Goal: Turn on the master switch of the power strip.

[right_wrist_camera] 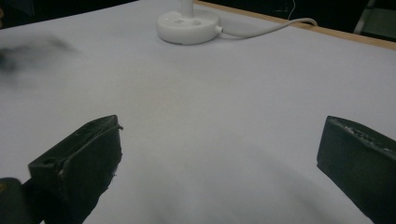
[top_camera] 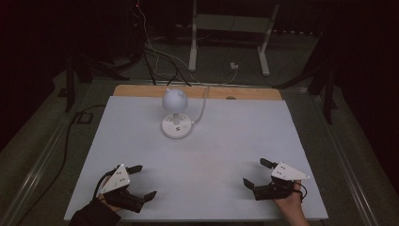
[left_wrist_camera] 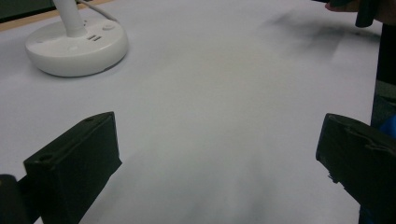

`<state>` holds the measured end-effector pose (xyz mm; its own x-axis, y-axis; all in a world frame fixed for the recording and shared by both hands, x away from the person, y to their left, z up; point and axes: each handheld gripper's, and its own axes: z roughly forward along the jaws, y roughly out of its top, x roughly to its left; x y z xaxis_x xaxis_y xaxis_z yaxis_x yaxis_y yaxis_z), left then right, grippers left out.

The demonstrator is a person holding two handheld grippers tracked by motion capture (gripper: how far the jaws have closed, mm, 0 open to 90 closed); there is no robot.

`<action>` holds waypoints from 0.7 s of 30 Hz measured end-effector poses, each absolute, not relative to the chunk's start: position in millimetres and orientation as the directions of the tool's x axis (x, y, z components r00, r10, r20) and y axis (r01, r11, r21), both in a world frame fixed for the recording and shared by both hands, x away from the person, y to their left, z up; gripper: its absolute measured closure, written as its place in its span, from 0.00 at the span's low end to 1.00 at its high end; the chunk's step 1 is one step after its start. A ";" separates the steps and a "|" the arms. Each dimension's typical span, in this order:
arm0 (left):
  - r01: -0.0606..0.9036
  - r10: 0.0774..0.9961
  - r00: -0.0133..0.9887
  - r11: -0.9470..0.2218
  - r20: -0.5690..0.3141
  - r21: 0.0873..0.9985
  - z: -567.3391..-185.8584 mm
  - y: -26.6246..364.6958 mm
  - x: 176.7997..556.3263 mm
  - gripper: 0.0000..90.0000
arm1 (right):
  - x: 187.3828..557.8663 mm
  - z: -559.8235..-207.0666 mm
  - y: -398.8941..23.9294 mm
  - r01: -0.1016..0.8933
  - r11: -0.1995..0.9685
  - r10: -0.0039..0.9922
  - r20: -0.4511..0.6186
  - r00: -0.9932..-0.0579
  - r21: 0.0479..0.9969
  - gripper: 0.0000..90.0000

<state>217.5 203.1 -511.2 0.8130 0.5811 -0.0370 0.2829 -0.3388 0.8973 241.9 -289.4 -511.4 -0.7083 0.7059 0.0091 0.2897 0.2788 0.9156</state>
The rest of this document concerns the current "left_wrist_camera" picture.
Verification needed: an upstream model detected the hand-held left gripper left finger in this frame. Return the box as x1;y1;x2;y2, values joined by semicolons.
22;111;122;224

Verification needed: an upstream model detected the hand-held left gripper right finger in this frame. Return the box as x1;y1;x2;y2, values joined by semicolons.
315;113;396;224

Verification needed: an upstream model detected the white round lamp base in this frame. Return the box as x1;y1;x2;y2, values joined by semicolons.
24;0;130;77

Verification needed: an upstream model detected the white lamp cable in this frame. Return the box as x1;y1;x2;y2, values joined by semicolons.
75;0;120;24

